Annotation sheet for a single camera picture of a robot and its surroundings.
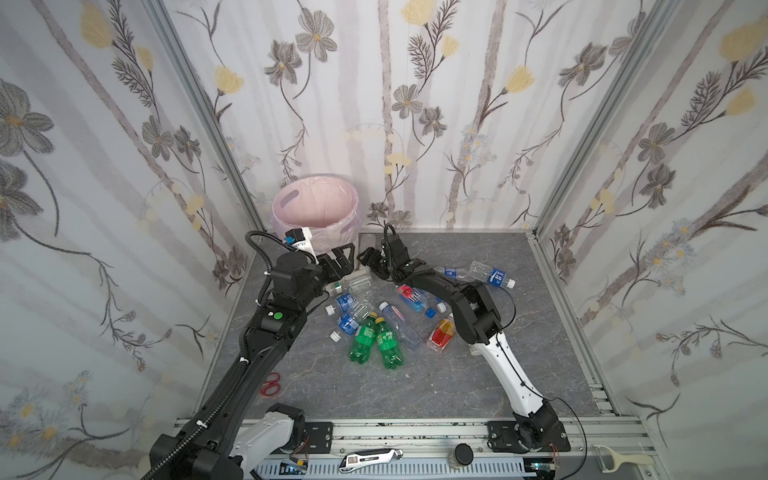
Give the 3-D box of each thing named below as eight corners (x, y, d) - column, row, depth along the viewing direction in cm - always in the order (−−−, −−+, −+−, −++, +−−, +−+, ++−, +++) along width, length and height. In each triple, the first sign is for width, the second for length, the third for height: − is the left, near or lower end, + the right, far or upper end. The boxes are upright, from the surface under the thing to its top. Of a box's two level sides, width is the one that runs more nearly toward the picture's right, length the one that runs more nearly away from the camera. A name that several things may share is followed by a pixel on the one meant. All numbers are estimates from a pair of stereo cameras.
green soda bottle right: (387, 372, 86) (387, 366, 82) (371, 327, 95) (370, 320, 91) (404, 365, 88) (405, 359, 84) (386, 322, 96) (387, 314, 93)
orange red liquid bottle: (425, 344, 92) (427, 337, 87) (445, 318, 97) (447, 310, 93) (439, 355, 90) (442, 348, 85) (459, 328, 95) (462, 320, 91)
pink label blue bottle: (397, 296, 103) (397, 288, 99) (406, 288, 105) (407, 279, 101) (428, 323, 97) (430, 315, 93) (437, 313, 99) (440, 305, 95)
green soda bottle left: (350, 361, 89) (348, 354, 84) (365, 318, 98) (364, 310, 93) (366, 366, 88) (365, 359, 84) (380, 322, 97) (380, 314, 93)
